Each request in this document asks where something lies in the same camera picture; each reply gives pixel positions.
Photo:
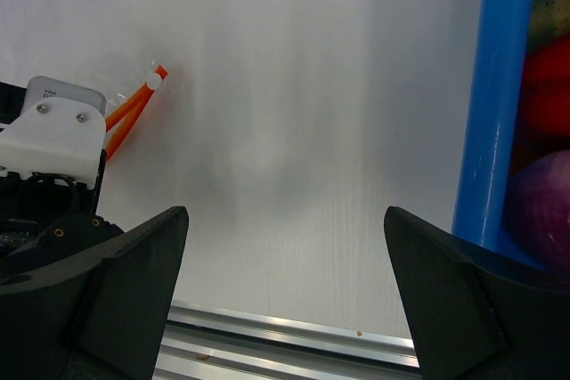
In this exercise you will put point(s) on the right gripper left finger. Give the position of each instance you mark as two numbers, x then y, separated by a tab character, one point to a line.
90	301

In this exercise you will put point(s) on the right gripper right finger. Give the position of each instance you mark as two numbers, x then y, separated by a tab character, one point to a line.
474	314

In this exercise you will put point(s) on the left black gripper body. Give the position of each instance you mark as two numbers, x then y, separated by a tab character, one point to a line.
51	210

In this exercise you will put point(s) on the purple toy onion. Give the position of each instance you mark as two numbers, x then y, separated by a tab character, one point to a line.
536	210

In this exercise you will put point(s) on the clear zip top bag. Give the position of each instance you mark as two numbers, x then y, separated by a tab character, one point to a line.
122	120

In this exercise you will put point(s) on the red toy tomato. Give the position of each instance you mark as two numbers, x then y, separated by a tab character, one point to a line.
543	113

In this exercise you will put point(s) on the blue plastic bin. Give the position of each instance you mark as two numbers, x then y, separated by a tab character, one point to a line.
492	115

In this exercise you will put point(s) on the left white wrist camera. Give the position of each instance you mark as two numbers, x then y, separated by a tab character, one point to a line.
52	127

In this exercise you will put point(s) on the aluminium rail base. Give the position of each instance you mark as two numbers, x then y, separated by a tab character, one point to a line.
207	343

